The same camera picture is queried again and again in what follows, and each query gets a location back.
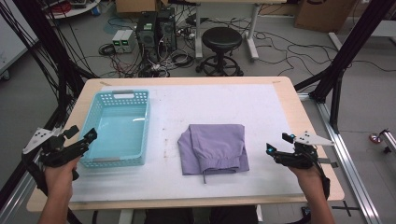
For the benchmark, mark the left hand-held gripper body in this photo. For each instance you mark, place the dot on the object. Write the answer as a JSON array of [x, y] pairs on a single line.
[[54, 152]]

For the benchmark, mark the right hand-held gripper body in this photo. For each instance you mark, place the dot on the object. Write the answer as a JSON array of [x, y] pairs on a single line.
[[303, 157]]

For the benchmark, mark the light blue plastic basket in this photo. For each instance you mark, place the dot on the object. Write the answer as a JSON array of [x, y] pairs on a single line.
[[121, 137]]

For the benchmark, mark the purple shorts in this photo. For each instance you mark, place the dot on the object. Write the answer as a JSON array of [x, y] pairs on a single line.
[[214, 146]]

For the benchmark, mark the person's right hand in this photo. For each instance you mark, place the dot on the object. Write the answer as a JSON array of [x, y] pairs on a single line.
[[309, 182]]

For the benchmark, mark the person's left hand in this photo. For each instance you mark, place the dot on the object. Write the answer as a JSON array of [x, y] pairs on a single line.
[[59, 179]]

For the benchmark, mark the black tape piece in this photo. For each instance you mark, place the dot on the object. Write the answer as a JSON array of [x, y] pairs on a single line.
[[331, 163]]

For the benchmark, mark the person's black shoe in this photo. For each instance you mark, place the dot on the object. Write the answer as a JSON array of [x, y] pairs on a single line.
[[305, 211]]

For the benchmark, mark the black tape cross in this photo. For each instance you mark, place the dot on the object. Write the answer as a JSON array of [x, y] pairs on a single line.
[[345, 207]]

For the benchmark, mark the metal stand foot with caster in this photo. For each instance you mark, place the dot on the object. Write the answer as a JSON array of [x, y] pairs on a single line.
[[375, 138]]

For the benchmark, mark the white foam mat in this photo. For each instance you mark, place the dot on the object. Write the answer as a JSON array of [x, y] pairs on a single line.
[[218, 102]]

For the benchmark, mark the white power supply unit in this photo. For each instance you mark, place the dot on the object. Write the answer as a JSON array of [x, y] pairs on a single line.
[[117, 40], [129, 39]]

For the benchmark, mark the white board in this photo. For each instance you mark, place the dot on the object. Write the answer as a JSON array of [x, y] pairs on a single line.
[[12, 40]]

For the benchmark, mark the person's dark trousers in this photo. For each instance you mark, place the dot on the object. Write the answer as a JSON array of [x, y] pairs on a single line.
[[174, 217]]

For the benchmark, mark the black round stool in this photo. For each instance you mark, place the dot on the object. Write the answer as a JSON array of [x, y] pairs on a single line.
[[221, 39]]

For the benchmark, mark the round white table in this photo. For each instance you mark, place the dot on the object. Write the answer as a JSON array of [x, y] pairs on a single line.
[[77, 11]]

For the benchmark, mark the black computer tower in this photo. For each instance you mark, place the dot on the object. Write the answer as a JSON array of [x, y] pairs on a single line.
[[167, 31], [146, 31]]

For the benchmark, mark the large cardboard box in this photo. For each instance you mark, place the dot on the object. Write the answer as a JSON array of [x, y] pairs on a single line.
[[323, 15]]

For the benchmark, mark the small cardboard box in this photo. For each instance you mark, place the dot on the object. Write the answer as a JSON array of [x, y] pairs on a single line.
[[134, 5]]

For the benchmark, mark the aluminium floor rail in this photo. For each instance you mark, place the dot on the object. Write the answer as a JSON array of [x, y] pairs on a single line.
[[12, 202], [342, 146]]

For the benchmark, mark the black metal frame post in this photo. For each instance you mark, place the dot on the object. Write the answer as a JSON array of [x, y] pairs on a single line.
[[53, 46], [351, 46]]

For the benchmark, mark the white desk frame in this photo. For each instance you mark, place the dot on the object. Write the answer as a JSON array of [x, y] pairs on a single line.
[[198, 31]]

